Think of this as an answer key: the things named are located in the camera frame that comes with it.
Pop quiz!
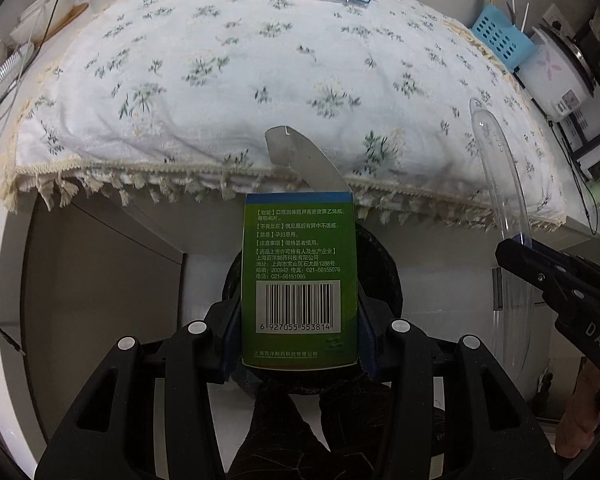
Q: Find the black power cable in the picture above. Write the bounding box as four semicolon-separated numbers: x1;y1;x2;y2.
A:
549;119;600;237

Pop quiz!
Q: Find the white table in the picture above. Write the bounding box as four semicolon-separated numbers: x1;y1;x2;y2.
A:
17;175;600;268

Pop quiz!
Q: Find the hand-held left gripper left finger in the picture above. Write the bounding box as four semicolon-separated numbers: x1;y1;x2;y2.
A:
35;297;246;480

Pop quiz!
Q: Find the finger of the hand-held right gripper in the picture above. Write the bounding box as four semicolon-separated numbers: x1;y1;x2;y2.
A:
495;239;589;319
522;236;600;302

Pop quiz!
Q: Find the white fan grille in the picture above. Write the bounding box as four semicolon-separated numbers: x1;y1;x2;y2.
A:
0;41;35;107

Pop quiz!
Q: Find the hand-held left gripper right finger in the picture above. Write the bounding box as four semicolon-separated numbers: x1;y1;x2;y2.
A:
352;284;563;480

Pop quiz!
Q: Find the white wall socket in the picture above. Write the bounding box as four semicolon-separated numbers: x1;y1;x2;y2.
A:
540;4;569;31

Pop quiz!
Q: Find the floral tablecloth with tassels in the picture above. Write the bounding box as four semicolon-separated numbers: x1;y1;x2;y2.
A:
0;0;569;235

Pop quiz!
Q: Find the white rice cooker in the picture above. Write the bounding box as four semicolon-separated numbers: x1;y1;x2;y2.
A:
512;25;599;123

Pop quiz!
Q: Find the green medicine box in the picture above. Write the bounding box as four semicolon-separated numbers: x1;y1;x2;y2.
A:
241;124;357;372

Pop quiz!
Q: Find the blue plastic basket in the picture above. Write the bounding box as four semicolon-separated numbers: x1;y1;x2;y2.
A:
468;2;539;74

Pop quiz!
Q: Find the person's right hand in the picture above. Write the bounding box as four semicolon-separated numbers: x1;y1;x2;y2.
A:
555;361;600;459

